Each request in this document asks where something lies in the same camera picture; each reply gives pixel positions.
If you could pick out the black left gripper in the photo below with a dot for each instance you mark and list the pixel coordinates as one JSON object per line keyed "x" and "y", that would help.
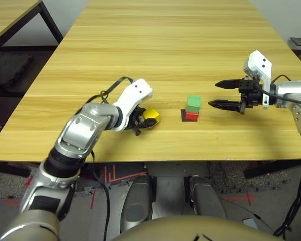
{"x": 138, "y": 118}

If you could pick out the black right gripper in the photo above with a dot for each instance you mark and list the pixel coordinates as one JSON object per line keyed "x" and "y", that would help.
{"x": 252, "y": 96}

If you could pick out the yellow wooden block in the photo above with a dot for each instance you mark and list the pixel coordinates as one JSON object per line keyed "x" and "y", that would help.
{"x": 151, "y": 114}

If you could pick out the green wooden block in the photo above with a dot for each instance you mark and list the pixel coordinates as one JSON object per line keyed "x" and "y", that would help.
{"x": 193, "y": 104}

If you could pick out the red wooden block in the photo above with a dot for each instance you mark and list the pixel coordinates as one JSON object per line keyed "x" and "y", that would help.
{"x": 191, "y": 117}

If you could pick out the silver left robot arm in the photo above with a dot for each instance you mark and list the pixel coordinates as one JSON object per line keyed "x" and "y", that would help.
{"x": 77, "y": 130}

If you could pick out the black square marker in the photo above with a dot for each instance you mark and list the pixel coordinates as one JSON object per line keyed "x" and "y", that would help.
{"x": 182, "y": 116}

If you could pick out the grey robot left leg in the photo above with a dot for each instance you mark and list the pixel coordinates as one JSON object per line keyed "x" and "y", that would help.
{"x": 136, "y": 203}

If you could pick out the grey robot leg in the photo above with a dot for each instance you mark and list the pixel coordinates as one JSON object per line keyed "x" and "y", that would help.
{"x": 136, "y": 203}
{"x": 207, "y": 198}

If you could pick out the grey robot right leg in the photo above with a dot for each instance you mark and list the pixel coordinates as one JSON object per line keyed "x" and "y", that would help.
{"x": 207, "y": 198}

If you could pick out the tan robot torso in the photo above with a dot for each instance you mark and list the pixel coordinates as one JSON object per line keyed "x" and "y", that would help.
{"x": 190, "y": 229}

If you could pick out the small grey floor card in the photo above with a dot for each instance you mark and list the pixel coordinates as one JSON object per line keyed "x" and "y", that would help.
{"x": 250, "y": 224}

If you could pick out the black foam floor mat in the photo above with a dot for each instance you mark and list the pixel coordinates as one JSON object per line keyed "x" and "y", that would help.
{"x": 10, "y": 69}

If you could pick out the wooden side table black legs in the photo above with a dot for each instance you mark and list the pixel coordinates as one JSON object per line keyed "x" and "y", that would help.
{"x": 7, "y": 15}

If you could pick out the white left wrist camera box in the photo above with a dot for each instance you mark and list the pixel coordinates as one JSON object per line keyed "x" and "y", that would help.
{"x": 135, "y": 96}

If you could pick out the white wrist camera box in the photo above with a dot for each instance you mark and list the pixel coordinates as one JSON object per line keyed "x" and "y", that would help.
{"x": 135, "y": 96}
{"x": 259, "y": 62}

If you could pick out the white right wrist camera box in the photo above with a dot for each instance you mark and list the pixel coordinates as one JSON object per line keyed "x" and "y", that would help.
{"x": 259, "y": 62}

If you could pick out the black main table frame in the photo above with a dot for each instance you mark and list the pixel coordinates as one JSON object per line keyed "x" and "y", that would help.
{"x": 266, "y": 169}

